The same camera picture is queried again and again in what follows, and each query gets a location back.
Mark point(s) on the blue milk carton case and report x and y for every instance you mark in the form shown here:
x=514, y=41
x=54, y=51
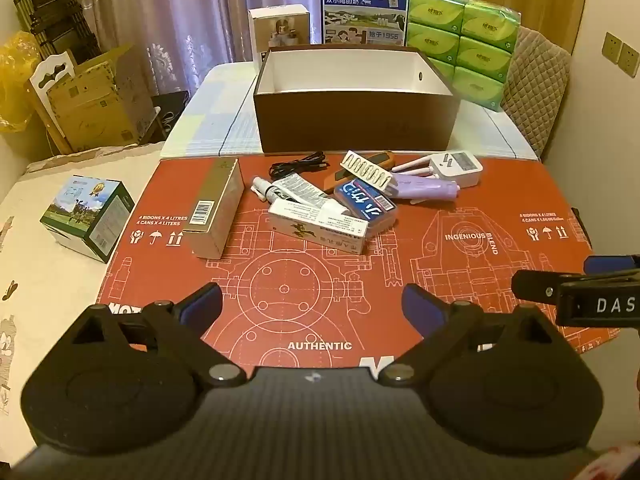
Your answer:
x=365, y=5

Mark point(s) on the dark folding step ladder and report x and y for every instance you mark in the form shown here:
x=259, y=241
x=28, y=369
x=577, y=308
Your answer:
x=50, y=15

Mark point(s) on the white wifi repeater with antennas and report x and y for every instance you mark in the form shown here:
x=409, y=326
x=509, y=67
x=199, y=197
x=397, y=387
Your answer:
x=457, y=167

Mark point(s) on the brown cardboard shipping box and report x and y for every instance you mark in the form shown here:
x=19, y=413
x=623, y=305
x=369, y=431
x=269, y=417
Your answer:
x=100, y=105

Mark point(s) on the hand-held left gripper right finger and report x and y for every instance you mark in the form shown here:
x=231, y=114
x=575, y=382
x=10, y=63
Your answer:
x=422, y=306

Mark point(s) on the green and white box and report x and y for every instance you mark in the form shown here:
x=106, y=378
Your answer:
x=87, y=217

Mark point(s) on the gold rectangular box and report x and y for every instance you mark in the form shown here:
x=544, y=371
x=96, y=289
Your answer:
x=210, y=220

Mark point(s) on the blue card box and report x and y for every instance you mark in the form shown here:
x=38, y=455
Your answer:
x=362, y=202

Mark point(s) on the yellow plastic bag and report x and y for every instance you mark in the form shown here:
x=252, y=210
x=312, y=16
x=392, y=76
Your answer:
x=17, y=85

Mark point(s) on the cream floral tablecloth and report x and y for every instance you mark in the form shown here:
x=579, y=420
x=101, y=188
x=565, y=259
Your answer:
x=50, y=290

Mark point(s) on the white hand cream tube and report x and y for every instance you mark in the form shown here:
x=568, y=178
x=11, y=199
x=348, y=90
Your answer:
x=290, y=190

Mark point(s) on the purple curtain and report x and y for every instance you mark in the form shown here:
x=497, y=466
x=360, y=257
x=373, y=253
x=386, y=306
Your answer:
x=200, y=15

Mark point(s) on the chair with quilted cover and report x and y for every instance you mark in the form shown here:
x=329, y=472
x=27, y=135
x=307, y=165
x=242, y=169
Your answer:
x=537, y=85

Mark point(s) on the silver pill blister pack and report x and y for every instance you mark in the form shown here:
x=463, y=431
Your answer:
x=365, y=170

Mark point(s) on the red printed cardboard sheet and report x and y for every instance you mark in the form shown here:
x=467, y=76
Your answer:
x=350, y=280

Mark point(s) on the humidifier picture box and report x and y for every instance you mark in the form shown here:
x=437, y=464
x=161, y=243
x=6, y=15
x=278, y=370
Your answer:
x=280, y=30

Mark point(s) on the orange and black sharpener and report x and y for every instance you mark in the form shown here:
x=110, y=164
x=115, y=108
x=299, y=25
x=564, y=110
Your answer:
x=383, y=158

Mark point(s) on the pack of green tissue packets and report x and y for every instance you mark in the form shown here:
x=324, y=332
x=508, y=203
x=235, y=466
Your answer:
x=460, y=40

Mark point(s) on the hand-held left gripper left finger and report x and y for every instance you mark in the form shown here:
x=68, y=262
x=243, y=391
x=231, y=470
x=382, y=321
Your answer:
x=202, y=306

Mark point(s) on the white cardboard sheet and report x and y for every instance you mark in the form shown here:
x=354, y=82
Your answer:
x=47, y=77

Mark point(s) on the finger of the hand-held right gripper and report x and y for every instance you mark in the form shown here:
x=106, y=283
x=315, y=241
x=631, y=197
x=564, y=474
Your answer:
x=612, y=263
x=537, y=287

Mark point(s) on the wall socket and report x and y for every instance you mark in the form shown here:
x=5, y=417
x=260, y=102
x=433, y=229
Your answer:
x=611, y=47
x=629, y=60

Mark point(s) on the white long medicine box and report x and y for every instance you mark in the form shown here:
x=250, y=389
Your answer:
x=320, y=230

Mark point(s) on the purple tube-shaped case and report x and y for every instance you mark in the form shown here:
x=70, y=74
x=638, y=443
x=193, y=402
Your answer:
x=425, y=190

